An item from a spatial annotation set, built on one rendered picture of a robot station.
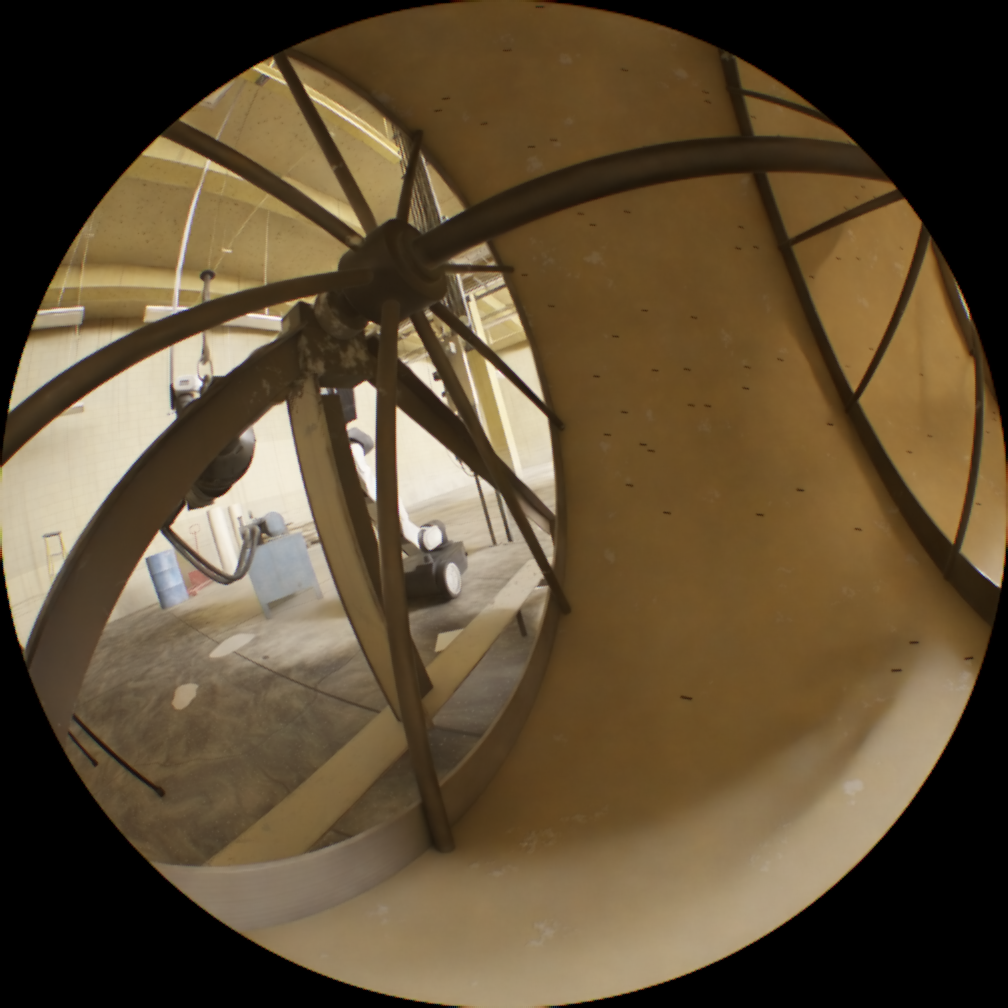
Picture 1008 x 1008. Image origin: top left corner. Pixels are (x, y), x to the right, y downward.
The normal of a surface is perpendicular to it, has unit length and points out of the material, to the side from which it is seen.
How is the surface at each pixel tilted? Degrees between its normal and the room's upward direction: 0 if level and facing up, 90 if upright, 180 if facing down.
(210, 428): 90
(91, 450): 90
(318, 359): 90
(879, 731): 5
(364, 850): 90
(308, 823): 0
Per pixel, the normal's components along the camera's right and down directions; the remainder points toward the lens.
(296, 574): 0.64, -0.07
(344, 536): -0.39, 0.22
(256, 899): 0.88, -0.18
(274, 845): -0.25, -0.96
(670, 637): -0.36, -0.85
